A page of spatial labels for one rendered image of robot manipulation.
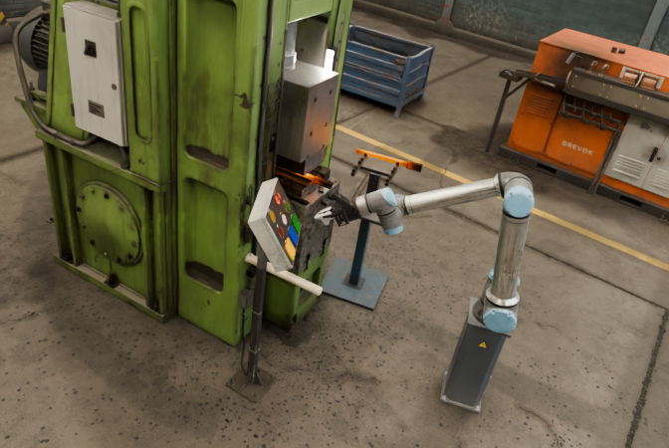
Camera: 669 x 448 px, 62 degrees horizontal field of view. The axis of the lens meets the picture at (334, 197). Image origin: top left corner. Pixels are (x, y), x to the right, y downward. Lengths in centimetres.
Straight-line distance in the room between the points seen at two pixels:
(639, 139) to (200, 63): 434
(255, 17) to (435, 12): 859
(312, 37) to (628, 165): 382
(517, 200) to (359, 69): 458
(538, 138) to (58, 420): 490
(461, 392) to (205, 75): 213
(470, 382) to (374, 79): 429
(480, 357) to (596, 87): 333
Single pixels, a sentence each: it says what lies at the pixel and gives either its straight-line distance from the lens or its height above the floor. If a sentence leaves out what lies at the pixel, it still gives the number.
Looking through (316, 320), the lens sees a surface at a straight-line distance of 361.
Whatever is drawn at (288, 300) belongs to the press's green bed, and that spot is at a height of 24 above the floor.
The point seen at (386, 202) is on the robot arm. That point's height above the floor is 122.
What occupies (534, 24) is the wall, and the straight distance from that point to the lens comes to 1024.
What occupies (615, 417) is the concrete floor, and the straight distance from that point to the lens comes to 378.
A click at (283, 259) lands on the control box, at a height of 100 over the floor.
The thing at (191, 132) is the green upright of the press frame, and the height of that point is 123.
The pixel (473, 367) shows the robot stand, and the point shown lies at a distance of 316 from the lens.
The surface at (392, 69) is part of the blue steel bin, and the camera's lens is 660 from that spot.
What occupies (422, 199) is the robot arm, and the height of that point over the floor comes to 120.
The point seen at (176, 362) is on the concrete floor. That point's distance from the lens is 335.
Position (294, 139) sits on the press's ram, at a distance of 279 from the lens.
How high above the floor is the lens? 249
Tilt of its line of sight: 31 degrees down
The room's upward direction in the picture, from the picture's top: 9 degrees clockwise
